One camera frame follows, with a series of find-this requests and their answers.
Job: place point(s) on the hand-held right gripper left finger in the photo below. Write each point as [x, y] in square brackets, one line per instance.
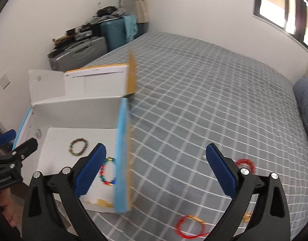
[91, 170]

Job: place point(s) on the grey suitcase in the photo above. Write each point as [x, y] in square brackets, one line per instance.
[76, 52]

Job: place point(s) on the stack of dark flat cases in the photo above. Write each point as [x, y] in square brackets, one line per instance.
[76, 34]

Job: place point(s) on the white wall socket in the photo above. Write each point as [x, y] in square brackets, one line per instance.
[4, 81]

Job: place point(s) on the blue-grey pillow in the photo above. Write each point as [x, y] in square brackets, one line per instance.
[306, 105]

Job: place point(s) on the teal suitcase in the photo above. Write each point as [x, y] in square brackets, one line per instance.
[113, 35]

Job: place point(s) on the light blue towel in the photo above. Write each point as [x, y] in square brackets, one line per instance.
[131, 27]

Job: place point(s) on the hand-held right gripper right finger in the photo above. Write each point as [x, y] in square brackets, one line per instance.
[220, 170]

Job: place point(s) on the person's left hand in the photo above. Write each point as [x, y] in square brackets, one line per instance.
[7, 207]

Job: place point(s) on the black bag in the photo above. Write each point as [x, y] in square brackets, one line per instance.
[106, 11]

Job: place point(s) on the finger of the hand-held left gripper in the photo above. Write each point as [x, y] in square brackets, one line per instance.
[5, 137]
[24, 149]

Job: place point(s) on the beige curtain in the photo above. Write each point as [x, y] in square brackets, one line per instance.
[141, 2]

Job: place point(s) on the bed with grey plaid sheet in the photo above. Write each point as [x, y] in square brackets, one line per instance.
[194, 93]

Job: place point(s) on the dark-framed window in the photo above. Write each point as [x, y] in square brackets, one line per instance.
[282, 7]

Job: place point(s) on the white cardboard box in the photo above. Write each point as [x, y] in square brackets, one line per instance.
[76, 110]

